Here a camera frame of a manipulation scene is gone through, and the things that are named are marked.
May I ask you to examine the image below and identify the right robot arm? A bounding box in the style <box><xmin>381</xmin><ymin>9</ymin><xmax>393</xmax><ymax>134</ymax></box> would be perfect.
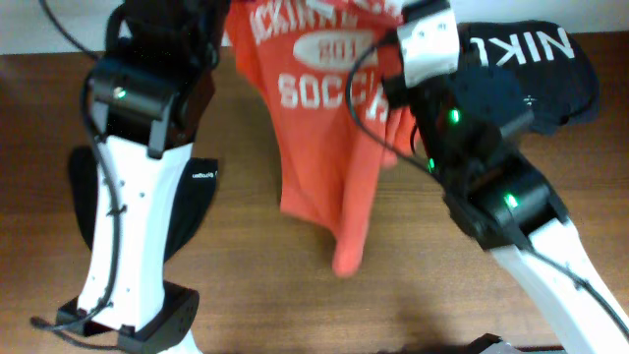
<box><xmin>383</xmin><ymin>1</ymin><xmax>628</xmax><ymax>353</ymax></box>

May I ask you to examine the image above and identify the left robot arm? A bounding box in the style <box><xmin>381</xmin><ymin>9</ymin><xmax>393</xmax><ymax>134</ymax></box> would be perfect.
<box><xmin>50</xmin><ymin>1</ymin><xmax>229</xmax><ymax>353</ymax></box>

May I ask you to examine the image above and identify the folded black Nike shirt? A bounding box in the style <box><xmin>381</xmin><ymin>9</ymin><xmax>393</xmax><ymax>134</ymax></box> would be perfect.
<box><xmin>459</xmin><ymin>20</ymin><xmax>600</xmax><ymax>135</ymax></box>

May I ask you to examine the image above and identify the red soccer t-shirt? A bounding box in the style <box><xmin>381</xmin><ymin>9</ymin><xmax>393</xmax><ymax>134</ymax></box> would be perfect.
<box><xmin>225</xmin><ymin>0</ymin><xmax>414</xmax><ymax>277</ymax></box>

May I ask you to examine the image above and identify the black athletic shirt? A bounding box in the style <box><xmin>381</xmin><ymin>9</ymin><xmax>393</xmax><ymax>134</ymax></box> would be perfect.
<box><xmin>67</xmin><ymin>146</ymin><xmax>218</xmax><ymax>262</ymax></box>

